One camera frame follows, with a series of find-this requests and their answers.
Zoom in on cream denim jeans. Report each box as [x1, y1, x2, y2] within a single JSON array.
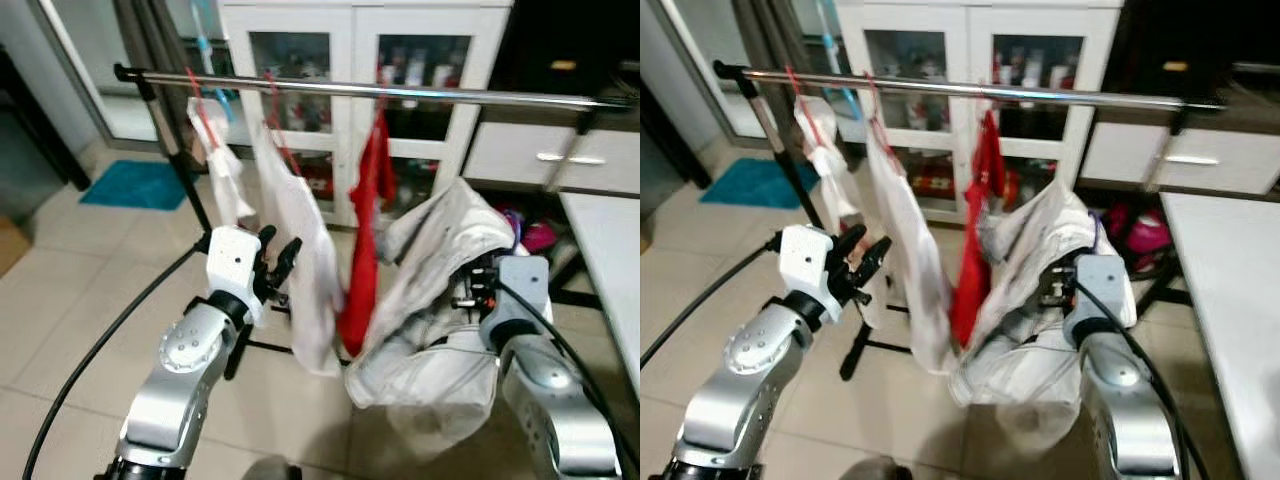
[[345, 178, 521, 461], [945, 178, 1121, 456]]

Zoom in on white T-shirt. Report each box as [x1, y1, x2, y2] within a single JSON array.
[[245, 115, 346, 379], [862, 115, 956, 376]]

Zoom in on small white patterned garment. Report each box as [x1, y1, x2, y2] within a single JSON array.
[[795, 95, 871, 231], [187, 95, 256, 226]]

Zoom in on pink plastic object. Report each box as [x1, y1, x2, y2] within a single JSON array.
[[1110, 205, 1171, 256], [520, 215, 559, 253]]

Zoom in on plain red T-shirt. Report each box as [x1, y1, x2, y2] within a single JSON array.
[[337, 110, 398, 358], [948, 108, 1009, 349]]

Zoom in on teal floor mat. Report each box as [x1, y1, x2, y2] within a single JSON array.
[[700, 158, 816, 209], [80, 160, 191, 211]]

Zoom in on white table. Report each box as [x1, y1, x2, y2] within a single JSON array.
[[1160, 192, 1280, 480], [560, 192, 641, 401]]

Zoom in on robot leg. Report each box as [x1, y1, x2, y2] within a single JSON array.
[[840, 455, 906, 480], [240, 455, 301, 480]]

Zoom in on metal clothes rack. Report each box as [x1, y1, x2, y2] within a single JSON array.
[[713, 62, 1231, 381], [113, 63, 641, 381]]

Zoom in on light blue hanging tool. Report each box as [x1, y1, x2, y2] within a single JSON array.
[[190, 0, 236, 121], [815, 0, 861, 121]]

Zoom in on grey curtain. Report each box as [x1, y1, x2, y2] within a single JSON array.
[[735, 0, 801, 161], [115, 0, 196, 161]]

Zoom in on glass sliding door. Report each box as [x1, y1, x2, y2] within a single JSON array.
[[640, 0, 761, 141], [30, 0, 141, 146]]

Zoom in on white glass door cabinet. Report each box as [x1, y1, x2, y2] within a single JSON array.
[[835, 0, 1126, 191], [218, 0, 516, 226]]

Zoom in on black speaker box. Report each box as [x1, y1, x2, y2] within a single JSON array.
[[1105, 0, 1280, 126], [485, 0, 641, 126]]

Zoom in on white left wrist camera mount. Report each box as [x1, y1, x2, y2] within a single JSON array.
[[205, 225, 264, 326], [778, 225, 836, 326]]

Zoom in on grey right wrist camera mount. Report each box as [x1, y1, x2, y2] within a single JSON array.
[[1062, 255, 1136, 346], [480, 255, 551, 341]]

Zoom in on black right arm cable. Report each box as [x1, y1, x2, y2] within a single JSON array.
[[1075, 280, 1201, 480], [500, 285, 641, 480]]

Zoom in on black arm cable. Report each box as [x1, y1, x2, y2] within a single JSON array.
[[22, 240, 211, 480], [1075, 280, 1201, 480], [500, 285, 641, 480], [640, 235, 786, 366]]

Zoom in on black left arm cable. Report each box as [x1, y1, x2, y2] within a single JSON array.
[[640, 235, 786, 366], [22, 240, 211, 480]]

